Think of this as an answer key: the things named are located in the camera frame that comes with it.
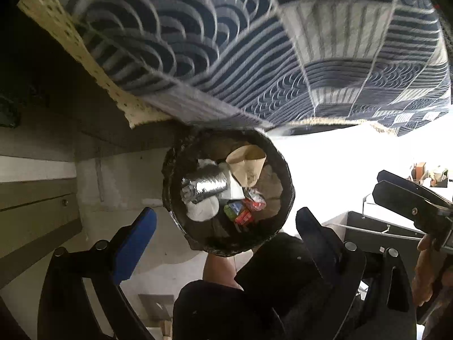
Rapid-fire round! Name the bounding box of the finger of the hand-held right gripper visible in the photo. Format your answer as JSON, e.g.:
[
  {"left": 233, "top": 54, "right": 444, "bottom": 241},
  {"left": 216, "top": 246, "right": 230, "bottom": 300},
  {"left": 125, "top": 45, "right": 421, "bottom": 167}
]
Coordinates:
[
  {"left": 371, "top": 180, "right": 453, "bottom": 249},
  {"left": 376, "top": 169, "right": 453, "bottom": 208}
]

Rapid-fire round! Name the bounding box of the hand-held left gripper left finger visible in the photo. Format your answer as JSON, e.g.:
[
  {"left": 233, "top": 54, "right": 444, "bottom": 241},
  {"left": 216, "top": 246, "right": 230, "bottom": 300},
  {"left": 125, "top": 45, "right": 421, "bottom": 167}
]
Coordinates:
[{"left": 37, "top": 206, "right": 158, "bottom": 340}]

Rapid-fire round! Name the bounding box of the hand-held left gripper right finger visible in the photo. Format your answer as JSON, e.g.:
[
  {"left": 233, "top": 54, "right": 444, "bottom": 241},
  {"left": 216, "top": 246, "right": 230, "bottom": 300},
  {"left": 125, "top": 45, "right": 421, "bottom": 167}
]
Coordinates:
[{"left": 295, "top": 207, "right": 416, "bottom": 340}]

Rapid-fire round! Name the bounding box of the black-lined trash bin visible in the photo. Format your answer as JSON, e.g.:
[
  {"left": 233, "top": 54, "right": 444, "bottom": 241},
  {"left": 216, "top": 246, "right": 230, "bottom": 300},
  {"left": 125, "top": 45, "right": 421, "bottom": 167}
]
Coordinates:
[{"left": 162, "top": 127, "right": 295, "bottom": 256}]

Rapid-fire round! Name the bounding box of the clear red candy wrapper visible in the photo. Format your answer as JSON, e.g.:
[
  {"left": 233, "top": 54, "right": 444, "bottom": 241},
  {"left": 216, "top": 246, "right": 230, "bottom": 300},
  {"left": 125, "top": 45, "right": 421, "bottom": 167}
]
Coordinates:
[{"left": 245, "top": 188, "right": 267, "bottom": 212}]

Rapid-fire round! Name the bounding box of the large white tissue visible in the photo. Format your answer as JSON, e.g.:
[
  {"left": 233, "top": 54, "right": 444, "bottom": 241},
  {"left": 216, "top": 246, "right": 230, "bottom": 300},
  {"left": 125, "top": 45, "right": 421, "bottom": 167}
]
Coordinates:
[{"left": 184, "top": 194, "right": 221, "bottom": 222}]

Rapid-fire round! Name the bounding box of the green snack wrapper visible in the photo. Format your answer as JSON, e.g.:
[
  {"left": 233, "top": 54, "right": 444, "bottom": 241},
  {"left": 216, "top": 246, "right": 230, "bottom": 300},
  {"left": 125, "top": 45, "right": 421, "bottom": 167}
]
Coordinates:
[{"left": 224, "top": 200, "right": 245, "bottom": 221}]

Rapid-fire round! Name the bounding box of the silver foil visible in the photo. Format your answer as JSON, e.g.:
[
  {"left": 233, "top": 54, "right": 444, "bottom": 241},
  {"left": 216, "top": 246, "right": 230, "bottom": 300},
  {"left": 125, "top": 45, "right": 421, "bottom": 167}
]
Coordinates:
[{"left": 181, "top": 169, "right": 230, "bottom": 202}]

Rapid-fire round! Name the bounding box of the brown paper wrapper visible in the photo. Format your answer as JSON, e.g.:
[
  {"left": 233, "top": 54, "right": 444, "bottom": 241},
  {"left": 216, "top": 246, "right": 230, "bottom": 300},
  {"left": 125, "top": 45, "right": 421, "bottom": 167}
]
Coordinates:
[{"left": 225, "top": 144, "right": 267, "bottom": 188}]

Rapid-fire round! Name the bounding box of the small white tissue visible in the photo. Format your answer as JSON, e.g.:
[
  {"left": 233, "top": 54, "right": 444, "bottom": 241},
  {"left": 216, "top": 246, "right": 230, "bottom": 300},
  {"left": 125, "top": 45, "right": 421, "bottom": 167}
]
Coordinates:
[{"left": 196, "top": 158, "right": 217, "bottom": 177}]

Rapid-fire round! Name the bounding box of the person's right hand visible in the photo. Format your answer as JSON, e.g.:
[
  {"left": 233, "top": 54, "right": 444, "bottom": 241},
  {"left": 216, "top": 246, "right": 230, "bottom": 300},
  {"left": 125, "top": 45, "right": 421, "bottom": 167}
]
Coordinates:
[{"left": 412, "top": 235, "right": 445, "bottom": 307}]

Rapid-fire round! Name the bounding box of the grey box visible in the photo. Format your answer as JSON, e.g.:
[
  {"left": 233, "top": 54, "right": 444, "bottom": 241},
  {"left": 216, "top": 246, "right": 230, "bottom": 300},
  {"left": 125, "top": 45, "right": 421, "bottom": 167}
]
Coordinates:
[{"left": 341, "top": 210, "right": 427, "bottom": 246}]

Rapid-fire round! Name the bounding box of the person's leg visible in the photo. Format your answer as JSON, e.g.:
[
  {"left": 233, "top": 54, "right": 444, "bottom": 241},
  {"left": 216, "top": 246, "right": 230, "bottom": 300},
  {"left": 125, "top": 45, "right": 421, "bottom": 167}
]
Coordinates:
[{"left": 172, "top": 232, "right": 321, "bottom": 340}]

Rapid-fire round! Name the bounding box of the grey cabinet drawer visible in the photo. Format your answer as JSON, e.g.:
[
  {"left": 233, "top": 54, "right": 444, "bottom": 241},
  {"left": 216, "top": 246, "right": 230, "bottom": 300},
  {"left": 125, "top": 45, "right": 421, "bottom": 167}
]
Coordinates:
[{"left": 0, "top": 176, "right": 83, "bottom": 288}]

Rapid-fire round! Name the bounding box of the blue patterned tablecloth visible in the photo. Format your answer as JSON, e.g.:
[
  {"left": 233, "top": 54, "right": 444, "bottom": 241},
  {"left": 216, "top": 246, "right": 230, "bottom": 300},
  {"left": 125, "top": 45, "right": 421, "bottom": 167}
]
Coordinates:
[{"left": 17, "top": 0, "right": 453, "bottom": 138}]

